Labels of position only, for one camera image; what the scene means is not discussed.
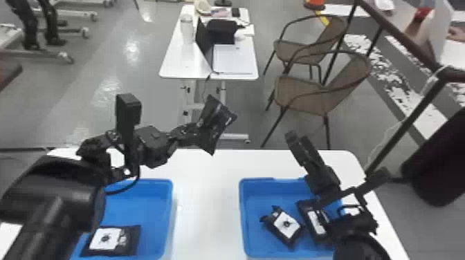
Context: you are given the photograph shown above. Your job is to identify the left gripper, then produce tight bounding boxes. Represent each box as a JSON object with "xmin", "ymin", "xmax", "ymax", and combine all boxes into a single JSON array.
[{"xmin": 136, "ymin": 121, "xmax": 215, "ymax": 169}]

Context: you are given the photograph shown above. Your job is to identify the black part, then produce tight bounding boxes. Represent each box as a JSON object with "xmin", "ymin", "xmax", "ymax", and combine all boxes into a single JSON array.
[
  {"xmin": 296, "ymin": 198, "xmax": 334, "ymax": 243},
  {"xmin": 196, "ymin": 94, "xmax": 238, "ymax": 156},
  {"xmin": 80, "ymin": 224, "xmax": 142, "ymax": 258},
  {"xmin": 259, "ymin": 205, "xmax": 304, "ymax": 248}
]

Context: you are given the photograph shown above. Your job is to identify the white side table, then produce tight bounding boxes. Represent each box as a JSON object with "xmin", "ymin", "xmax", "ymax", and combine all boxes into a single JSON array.
[{"xmin": 158, "ymin": 3, "xmax": 260, "ymax": 145}]

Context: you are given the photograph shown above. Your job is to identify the blue tray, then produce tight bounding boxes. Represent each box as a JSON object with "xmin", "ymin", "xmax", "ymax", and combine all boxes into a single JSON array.
[
  {"xmin": 70, "ymin": 178, "xmax": 174, "ymax": 260},
  {"xmin": 238, "ymin": 176, "xmax": 352, "ymax": 260}
]

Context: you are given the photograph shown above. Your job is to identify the black laptop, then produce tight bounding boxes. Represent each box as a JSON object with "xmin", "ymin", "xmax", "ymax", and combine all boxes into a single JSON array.
[{"xmin": 194, "ymin": 15, "xmax": 256, "ymax": 76}]

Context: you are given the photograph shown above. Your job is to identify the white cup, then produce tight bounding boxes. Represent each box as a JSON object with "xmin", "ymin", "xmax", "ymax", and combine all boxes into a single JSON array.
[{"xmin": 179, "ymin": 13, "xmax": 196, "ymax": 45}]

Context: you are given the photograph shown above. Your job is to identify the black bag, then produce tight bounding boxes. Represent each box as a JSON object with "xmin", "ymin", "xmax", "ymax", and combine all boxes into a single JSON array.
[{"xmin": 205, "ymin": 18, "xmax": 239, "ymax": 46}]

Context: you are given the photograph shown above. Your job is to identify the brown chair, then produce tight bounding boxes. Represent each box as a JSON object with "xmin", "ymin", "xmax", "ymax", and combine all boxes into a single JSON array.
[
  {"xmin": 262, "ymin": 14, "xmax": 350, "ymax": 85},
  {"xmin": 259, "ymin": 50, "xmax": 372, "ymax": 151}
]

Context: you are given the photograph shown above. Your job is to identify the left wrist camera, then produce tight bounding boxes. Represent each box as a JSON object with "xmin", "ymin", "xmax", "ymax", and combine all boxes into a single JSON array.
[{"xmin": 115, "ymin": 93, "xmax": 143, "ymax": 176}]

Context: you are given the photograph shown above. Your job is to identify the black cable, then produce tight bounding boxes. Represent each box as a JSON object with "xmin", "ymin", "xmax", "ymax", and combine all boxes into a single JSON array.
[{"xmin": 104, "ymin": 165, "xmax": 142, "ymax": 196}]

